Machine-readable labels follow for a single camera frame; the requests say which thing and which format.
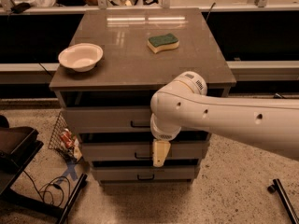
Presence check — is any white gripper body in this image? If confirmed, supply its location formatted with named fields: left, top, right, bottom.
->
left=150, top=114, right=181, bottom=141

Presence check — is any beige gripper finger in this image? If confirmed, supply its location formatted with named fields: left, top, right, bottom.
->
left=152, top=140, right=171, bottom=168

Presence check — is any grey top drawer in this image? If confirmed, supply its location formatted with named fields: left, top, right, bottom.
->
left=62, top=106, right=151, bottom=133

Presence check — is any grey drawer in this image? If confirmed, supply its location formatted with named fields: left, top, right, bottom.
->
left=92, top=166, right=199, bottom=182
left=62, top=106, right=151, bottom=133
left=81, top=141, right=209, bottom=161

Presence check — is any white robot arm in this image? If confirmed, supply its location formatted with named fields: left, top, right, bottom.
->
left=150, top=71, right=299, bottom=160

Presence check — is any grey bottom drawer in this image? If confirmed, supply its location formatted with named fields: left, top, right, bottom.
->
left=92, top=166, right=199, bottom=182

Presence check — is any grey middle drawer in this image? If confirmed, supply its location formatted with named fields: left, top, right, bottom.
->
left=81, top=141, right=209, bottom=161

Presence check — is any grey drawer cabinet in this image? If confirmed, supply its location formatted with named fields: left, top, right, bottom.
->
left=49, top=7, right=237, bottom=189

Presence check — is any green yellow sponge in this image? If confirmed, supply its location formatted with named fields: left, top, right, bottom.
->
left=147, top=33, right=179, bottom=53

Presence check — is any red soda can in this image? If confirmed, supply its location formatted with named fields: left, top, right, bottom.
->
left=60, top=129, right=74, bottom=149

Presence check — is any white bowl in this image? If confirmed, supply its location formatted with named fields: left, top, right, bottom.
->
left=58, top=43, right=104, bottom=72

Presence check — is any black metal leg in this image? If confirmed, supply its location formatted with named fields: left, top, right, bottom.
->
left=267, top=179, right=299, bottom=224

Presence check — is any black small object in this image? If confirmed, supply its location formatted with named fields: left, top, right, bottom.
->
left=11, top=2, right=31, bottom=14

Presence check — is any wire mesh basket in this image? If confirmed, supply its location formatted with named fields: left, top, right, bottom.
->
left=48, top=113, right=77, bottom=162

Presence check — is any black cable on floor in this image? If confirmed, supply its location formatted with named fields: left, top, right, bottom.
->
left=21, top=169, right=72, bottom=208

